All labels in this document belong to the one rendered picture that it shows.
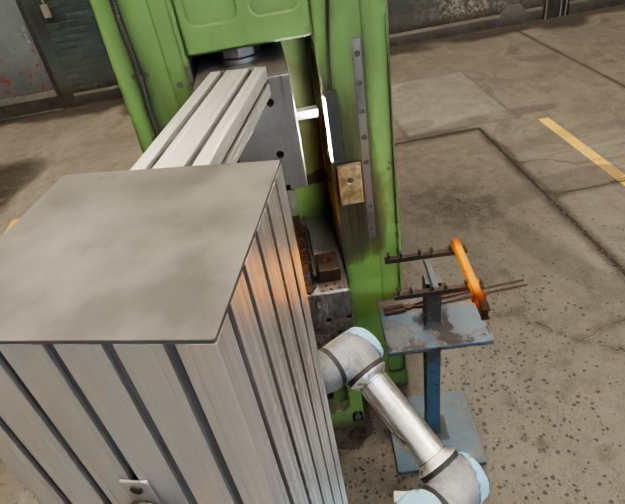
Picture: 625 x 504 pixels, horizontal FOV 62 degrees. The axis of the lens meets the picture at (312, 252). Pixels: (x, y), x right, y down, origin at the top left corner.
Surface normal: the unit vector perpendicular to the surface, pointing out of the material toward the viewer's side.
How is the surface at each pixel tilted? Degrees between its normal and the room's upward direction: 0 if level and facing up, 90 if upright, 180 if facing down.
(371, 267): 90
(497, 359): 0
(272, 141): 90
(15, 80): 90
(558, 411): 0
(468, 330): 0
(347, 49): 90
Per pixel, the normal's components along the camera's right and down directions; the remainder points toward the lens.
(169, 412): -0.12, 0.61
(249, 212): -0.14, -0.79
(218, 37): 0.11, 0.58
